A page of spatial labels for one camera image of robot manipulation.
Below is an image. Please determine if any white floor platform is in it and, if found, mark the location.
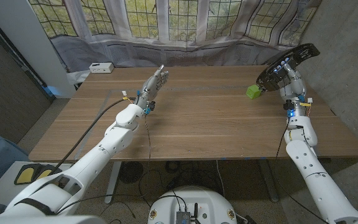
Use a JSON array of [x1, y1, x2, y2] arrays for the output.
[[0, 161, 74, 206]]

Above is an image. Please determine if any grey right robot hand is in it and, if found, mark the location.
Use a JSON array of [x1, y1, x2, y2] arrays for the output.
[[272, 60, 311, 118]]

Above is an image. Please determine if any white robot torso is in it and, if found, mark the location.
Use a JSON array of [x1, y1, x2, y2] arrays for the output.
[[147, 185, 238, 224]]

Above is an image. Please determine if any white table leg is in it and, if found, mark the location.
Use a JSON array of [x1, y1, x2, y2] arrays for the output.
[[104, 161, 122, 205]]

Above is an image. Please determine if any grey box on torso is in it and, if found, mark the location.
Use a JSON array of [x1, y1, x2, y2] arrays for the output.
[[175, 210, 191, 224]]

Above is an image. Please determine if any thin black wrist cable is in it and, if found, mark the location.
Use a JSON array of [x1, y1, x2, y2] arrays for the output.
[[273, 119, 331, 224], [56, 113, 152, 215]]

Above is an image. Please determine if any white power outlet box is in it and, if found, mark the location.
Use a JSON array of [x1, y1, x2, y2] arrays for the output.
[[89, 62, 115, 74]]

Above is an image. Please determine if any grey table leg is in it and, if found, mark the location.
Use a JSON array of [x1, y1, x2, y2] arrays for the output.
[[257, 159, 280, 203]]

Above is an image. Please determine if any black round floor device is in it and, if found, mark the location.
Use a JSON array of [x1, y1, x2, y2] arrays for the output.
[[119, 161, 144, 184]]

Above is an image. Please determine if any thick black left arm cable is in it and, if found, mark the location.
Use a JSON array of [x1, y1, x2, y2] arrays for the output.
[[47, 96, 135, 177]]

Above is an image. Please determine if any yellow black foot pedal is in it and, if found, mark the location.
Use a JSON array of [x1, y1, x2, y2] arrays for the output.
[[14, 164, 42, 185], [32, 164, 62, 183]]

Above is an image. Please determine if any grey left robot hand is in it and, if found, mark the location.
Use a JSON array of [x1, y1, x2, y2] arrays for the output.
[[134, 64, 170, 114]]

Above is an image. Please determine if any thin black left wrist cable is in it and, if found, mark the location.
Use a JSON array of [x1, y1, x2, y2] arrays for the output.
[[56, 113, 152, 215]]

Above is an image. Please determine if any black half-moon tambourine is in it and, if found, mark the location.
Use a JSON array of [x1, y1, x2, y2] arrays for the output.
[[255, 42, 321, 93]]

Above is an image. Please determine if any printed window backdrop cloth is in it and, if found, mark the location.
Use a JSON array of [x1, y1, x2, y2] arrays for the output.
[[28, 0, 323, 74]]

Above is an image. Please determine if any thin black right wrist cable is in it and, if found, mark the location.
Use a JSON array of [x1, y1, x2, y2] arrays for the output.
[[273, 119, 331, 224]]

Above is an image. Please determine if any green cube block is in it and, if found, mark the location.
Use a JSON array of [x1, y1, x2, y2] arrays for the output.
[[246, 84, 262, 100]]

